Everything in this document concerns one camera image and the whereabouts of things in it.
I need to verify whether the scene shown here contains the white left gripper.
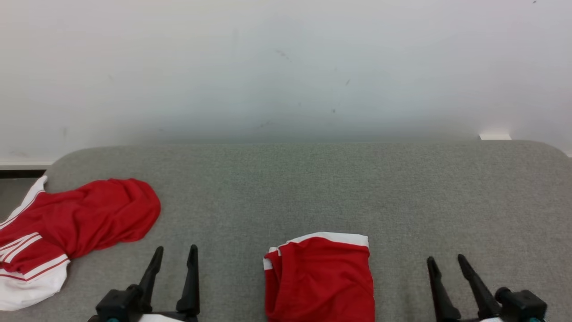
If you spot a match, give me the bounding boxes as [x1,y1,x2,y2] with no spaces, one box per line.
[134,245,201,322]

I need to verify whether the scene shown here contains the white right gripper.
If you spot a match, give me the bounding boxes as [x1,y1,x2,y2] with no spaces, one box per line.
[427,254,506,322]

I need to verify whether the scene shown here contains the red jersey with white stripes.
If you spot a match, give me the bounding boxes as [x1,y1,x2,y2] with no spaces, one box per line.
[0,175,162,311]

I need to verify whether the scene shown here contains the red Bulls 23 shorts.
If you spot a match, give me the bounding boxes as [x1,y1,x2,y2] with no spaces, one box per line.
[264,232,376,322]

